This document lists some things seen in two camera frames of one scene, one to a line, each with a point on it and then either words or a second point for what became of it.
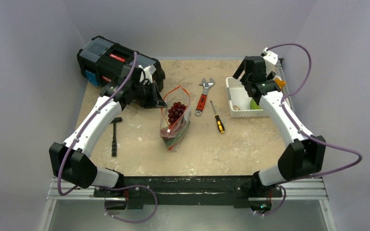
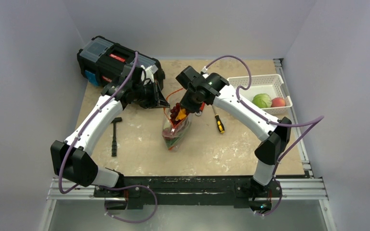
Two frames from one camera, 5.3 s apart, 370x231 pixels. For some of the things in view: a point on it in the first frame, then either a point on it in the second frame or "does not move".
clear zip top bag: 176,118 does not move
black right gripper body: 245,71 to 189,106
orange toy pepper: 281,83 to 181,115
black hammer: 114,143 does not move
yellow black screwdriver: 220,125 does not move
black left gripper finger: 158,101 does not move
